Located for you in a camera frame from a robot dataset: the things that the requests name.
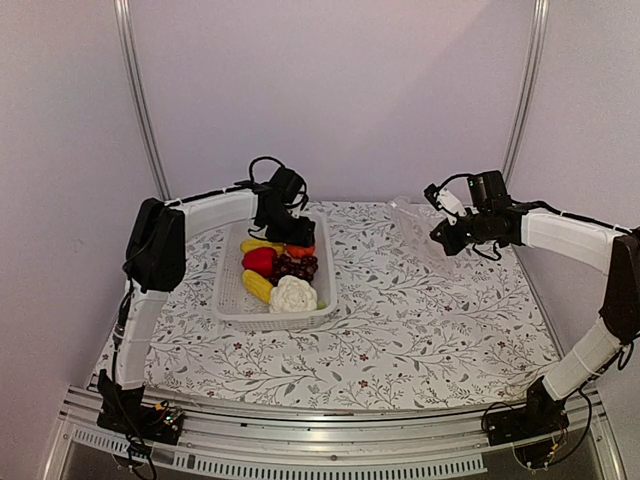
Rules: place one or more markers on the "front aluminium rail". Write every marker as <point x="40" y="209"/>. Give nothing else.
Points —
<point x="233" y="440"/>

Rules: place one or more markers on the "clear zip top bag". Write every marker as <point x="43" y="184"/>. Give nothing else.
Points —
<point x="415" y="222"/>

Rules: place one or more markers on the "left aluminium frame post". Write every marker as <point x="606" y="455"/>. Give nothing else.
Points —
<point x="135" y="81"/>

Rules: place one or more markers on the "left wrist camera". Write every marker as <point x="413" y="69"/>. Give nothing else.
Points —
<point x="444" y="201"/>

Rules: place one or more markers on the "red toy bell pepper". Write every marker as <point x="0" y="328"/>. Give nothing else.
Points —
<point x="261" y="261"/>

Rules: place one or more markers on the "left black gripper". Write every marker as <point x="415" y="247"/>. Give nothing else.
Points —
<point x="304" y="236"/>

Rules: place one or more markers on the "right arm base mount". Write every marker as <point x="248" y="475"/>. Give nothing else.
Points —
<point x="525" y="420"/>

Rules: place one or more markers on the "aluminium frame post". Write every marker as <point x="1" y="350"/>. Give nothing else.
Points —
<point x="531" y="71"/>
<point x="135" y="81"/>

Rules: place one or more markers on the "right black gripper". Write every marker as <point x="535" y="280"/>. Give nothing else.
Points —
<point x="445" y="237"/>

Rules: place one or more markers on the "dark purple toy grapes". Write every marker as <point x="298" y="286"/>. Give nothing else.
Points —
<point x="304" y="268"/>

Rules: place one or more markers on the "floral table mat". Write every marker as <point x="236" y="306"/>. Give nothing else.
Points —
<point x="403" y="335"/>

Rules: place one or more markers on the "white toy cauliflower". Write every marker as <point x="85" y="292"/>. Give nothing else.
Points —
<point x="292" y="295"/>

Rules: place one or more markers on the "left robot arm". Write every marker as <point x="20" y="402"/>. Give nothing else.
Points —
<point x="156" y="256"/>

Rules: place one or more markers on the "right aluminium frame post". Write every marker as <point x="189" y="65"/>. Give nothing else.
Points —
<point x="531" y="71"/>

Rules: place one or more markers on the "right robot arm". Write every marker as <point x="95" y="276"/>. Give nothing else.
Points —
<point x="611" y="252"/>

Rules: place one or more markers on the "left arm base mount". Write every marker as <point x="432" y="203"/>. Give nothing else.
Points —
<point x="123" y="412"/>

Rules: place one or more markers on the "white plastic basket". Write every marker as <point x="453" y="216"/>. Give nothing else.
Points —
<point x="233" y="305"/>

